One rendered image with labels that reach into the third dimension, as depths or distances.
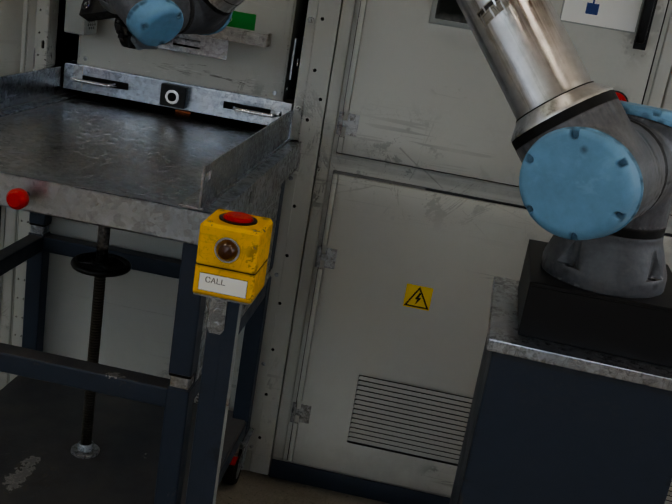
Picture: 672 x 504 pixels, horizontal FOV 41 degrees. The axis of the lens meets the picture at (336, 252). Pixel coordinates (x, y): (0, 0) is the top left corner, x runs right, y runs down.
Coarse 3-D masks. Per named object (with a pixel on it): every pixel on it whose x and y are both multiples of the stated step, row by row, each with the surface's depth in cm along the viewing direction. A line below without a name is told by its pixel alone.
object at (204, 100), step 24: (72, 72) 209; (96, 72) 208; (120, 72) 208; (120, 96) 209; (144, 96) 208; (192, 96) 207; (216, 96) 206; (240, 96) 205; (240, 120) 207; (264, 120) 206
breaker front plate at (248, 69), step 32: (256, 0) 200; (288, 0) 199; (96, 32) 207; (288, 32) 201; (96, 64) 209; (128, 64) 208; (160, 64) 207; (192, 64) 206; (224, 64) 205; (256, 64) 204
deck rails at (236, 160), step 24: (24, 72) 192; (48, 72) 203; (0, 96) 184; (24, 96) 194; (48, 96) 205; (288, 120) 199; (240, 144) 157; (264, 144) 178; (216, 168) 144; (240, 168) 161; (216, 192) 147
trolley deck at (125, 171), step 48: (0, 144) 158; (48, 144) 164; (96, 144) 170; (144, 144) 176; (192, 144) 183; (288, 144) 199; (0, 192) 143; (48, 192) 141; (96, 192) 140; (144, 192) 143; (192, 192) 148; (240, 192) 153; (192, 240) 140
